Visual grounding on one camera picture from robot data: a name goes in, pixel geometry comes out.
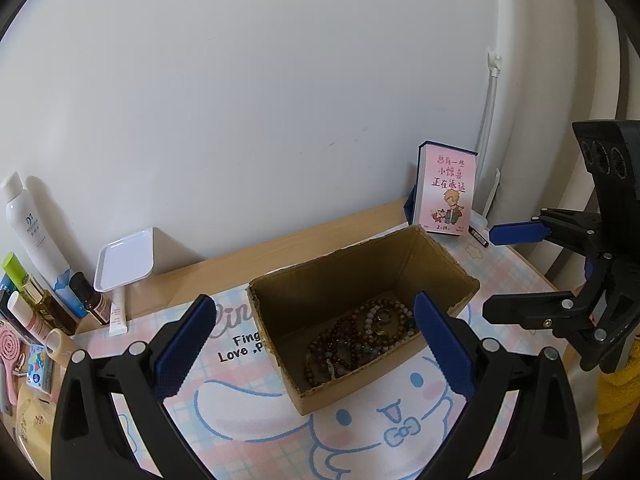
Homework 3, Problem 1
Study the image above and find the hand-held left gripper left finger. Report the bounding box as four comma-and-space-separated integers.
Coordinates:
50, 294, 218, 480

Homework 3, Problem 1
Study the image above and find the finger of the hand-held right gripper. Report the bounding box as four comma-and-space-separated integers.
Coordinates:
488, 209, 603, 257
482, 280, 595, 333

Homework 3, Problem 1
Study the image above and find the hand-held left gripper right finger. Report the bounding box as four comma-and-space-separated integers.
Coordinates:
413, 291, 585, 480

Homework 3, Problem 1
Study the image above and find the green and brown bead string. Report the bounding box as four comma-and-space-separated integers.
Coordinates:
372, 299, 421, 356

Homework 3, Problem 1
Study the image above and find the grey white bead bracelet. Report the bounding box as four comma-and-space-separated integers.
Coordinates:
360, 305, 401, 351

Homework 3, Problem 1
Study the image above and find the brown wooden bead bracelet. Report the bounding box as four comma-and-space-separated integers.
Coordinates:
320, 305, 373, 361

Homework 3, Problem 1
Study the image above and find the brown cardboard box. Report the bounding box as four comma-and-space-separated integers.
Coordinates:
246, 225, 481, 416

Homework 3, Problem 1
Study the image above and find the dark red bead bracelet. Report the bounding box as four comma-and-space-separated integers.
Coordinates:
304, 337, 351, 390

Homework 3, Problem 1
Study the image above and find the person's right forearm yellow sleeve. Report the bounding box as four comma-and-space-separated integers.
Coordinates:
597, 340, 640, 456

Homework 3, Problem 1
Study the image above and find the pink cartoon book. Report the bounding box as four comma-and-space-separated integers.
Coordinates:
404, 141, 478, 237

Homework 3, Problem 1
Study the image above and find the small brown glass bottle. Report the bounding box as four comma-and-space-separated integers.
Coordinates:
69, 271, 112, 326

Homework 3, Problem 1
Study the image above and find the white plastic container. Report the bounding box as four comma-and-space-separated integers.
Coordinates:
93, 226, 203, 293

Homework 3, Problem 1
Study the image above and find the beige cup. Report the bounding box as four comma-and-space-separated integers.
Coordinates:
46, 329, 76, 361

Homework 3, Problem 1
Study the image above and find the pastel cartoon desk mat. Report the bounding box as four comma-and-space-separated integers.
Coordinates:
75, 245, 601, 480

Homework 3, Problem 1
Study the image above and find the light blue small box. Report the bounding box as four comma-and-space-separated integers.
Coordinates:
25, 344, 55, 393

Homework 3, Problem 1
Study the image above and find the white and pink bottle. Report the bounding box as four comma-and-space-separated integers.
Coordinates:
7, 291, 53, 346

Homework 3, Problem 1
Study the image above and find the pink hair brush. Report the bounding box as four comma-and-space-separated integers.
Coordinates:
0, 322, 30, 366

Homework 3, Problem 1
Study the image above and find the green tube bottle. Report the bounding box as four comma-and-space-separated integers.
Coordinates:
1, 252, 31, 286

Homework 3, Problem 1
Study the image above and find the tall white spray bottle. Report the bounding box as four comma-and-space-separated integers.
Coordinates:
0, 171, 88, 318

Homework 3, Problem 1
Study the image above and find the white wall pipe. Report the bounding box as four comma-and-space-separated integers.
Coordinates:
472, 47, 503, 221

